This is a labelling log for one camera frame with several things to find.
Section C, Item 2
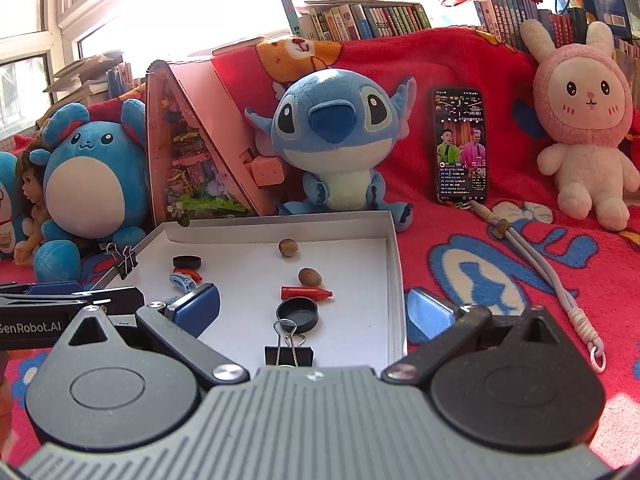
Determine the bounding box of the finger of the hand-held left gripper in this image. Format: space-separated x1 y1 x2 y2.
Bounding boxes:
0 282 86 296
0 286 146 318

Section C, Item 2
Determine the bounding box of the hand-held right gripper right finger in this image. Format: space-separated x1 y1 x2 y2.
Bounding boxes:
380 286 586 386

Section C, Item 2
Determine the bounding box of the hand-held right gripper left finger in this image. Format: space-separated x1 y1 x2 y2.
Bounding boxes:
50 280 251 386

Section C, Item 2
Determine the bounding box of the large black round lid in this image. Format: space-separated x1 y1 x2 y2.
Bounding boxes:
276 297 319 333

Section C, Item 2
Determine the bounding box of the shallow white cardboard box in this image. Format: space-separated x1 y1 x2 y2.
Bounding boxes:
90 210 407 368

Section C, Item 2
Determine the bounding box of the large red crayon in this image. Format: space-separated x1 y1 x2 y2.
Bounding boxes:
280 286 333 303

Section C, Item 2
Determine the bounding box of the black binder clip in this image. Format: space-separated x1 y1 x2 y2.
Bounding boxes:
264 319 314 368
100 242 138 280

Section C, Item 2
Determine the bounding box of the person's left hand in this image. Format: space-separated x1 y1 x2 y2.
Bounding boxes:
0 377 16 461

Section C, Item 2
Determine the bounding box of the blue robot cat plush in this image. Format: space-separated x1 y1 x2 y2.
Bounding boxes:
0 152 23 261

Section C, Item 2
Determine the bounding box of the round blue plush toy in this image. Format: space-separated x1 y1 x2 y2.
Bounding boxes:
32 99 151 283

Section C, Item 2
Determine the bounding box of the brown-haired doll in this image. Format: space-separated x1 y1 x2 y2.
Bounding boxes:
14 142 53 266

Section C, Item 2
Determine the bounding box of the small pink cube figure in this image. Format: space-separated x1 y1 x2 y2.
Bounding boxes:
248 155 286 189

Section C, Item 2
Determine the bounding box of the black smartphone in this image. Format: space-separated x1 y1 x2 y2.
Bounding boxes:
432 87 488 206

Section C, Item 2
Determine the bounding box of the pink triangular toy house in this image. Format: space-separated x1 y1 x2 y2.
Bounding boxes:
145 59 288 226

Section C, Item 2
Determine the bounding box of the blue big-eared alien plush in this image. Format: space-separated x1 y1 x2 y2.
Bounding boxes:
245 69 417 233

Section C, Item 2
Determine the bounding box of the stack of papers and books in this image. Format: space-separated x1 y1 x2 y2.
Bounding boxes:
35 50 146 111

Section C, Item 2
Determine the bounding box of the window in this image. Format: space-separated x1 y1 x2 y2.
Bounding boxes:
0 0 131 131

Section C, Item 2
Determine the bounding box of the pink rabbit plush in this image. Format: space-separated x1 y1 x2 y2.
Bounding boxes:
520 19 640 232

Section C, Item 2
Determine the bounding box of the row of books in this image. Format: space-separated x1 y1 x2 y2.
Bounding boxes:
472 0 640 61
280 0 433 41

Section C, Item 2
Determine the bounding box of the grey phone lanyard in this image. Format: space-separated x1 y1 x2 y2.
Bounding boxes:
452 200 607 373

